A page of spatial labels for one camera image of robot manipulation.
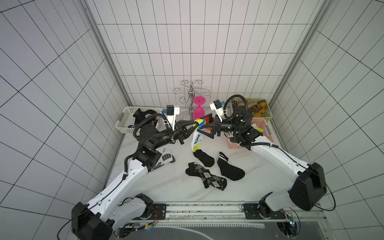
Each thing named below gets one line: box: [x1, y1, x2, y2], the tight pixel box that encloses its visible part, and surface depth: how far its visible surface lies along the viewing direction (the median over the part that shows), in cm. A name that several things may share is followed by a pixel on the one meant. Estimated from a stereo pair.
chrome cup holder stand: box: [172, 79, 211, 121], surface depth 94 cm
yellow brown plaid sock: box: [253, 99, 268, 117], surface depth 115 cm
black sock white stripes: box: [217, 151, 245, 181], surface depth 87 cm
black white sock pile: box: [193, 149, 215, 167], surface depth 93 cm
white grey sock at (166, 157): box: [148, 147, 176, 173], surface depth 92 cm
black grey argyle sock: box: [185, 162, 227, 191], surface depth 85 cm
